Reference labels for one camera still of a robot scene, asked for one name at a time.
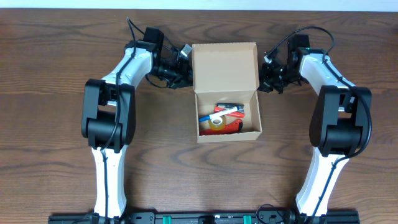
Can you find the blue capped white marker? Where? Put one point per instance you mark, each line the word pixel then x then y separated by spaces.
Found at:
pixel 218 114

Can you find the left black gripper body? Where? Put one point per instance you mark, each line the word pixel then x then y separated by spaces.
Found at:
pixel 175 73

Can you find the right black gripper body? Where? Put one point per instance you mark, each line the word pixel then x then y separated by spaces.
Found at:
pixel 272 75

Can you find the red utility knife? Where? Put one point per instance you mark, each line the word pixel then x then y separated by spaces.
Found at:
pixel 230 128

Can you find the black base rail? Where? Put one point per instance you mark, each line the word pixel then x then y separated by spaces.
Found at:
pixel 264 216

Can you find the yellow tape roll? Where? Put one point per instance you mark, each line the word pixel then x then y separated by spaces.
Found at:
pixel 218 123

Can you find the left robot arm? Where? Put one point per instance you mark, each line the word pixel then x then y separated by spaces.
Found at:
pixel 109 115

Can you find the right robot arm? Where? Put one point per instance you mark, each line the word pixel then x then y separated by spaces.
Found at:
pixel 341 123

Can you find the cardboard box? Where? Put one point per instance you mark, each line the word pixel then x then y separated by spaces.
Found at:
pixel 227 73

